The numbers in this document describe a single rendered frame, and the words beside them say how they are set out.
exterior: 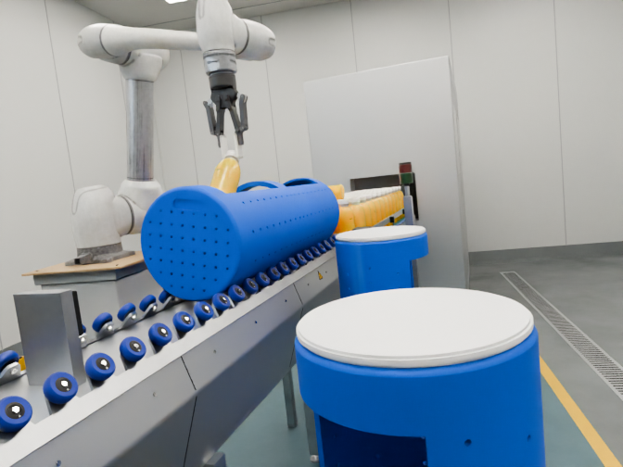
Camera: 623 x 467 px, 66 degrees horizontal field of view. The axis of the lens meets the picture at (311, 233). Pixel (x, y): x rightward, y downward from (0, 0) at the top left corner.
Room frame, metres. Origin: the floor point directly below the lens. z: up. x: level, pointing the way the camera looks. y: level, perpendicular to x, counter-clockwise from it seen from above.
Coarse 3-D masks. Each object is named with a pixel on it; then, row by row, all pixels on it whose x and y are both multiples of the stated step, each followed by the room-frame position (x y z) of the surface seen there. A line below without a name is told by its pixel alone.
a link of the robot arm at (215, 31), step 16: (208, 0) 1.34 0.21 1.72; (224, 0) 1.36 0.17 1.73; (208, 16) 1.33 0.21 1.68; (224, 16) 1.34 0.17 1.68; (208, 32) 1.33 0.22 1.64; (224, 32) 1.34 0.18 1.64; (240, 32) 1.39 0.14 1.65; (208, 48) 1.34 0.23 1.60; (224, 48) 1.35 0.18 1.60; (240, 48) 1.42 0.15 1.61
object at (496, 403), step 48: (528, 336) 0.48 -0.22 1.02; (336, 384) 0.46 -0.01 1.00; (384, 384) 0.44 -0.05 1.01; (432, 384) 0.43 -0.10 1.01; (480, 384) 0.43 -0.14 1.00; (528, 384) 0.46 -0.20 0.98; (336, 432) 0.65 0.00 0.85; (384, 432) 0.44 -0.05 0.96; (432, 432) 0.43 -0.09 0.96; (480, 432) 0.43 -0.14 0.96; (528, 432) 0.46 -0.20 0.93
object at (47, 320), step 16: (16, 304) 0.76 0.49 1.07; (32, 304) 0.75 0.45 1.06; (48, 304) 0.74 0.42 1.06; (64, 304) 0.73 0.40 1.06; (32, 320) 0.75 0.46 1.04; (48, 320) 0.74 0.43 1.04; (64, 320) 0.73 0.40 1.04; (80, 320) 0.76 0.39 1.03; (32, 336) 0.75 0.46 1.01; (48, 336) 0.74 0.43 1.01; (64, 336) 0.73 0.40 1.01; (32, 352) 0.75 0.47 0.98; (48, 352) 0.74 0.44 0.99; (64, 352) 0.73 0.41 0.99; (80, 352) 0.75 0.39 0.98; (32, 368) 0.75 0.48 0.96; (48, 368) 0.74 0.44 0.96; (64, 368) 0.73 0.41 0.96; (80, 368) 0.74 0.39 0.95; (32, 384) 0.76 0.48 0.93; (80, 384) 0.74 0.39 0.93
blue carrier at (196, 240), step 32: (192, 192) 1.14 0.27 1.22; (256, 192) 1.33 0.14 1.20; (288, 192) 1.52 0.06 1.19; (320, 192) 1.79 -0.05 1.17; (160, 224) 1.17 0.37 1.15; (192, 224) 1.14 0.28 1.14; (224, 224) 1.11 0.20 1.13; (256, 224) 1.20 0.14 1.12; (288, 224) 1.39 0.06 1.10; (320, 224) 1.68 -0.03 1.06; (160, 256) 1.18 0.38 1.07; (192, 256) 1.15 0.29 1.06; (224, 256) 1.12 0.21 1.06; (256, 256) 1.19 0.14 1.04; (288, 256) 1.48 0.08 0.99; (192, 288) 1.15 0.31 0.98; (224, 288) 1.12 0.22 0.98
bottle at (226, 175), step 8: (224, 160) 1.33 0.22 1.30; (232, 160) 1.34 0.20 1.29; (216, 168) 1.33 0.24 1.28; (224, 168) 1.31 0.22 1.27; (232, 168) 1.32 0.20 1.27; (216, 176) 1.30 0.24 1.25; (224, 176) 1.29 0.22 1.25; (232, 176) 1.30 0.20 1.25; (216, 184) 1.28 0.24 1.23; (224, 184) 1.28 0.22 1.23; (232, 184) 1.29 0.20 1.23; (224, 192) 1.27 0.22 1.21; (232, 192) 1.28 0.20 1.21
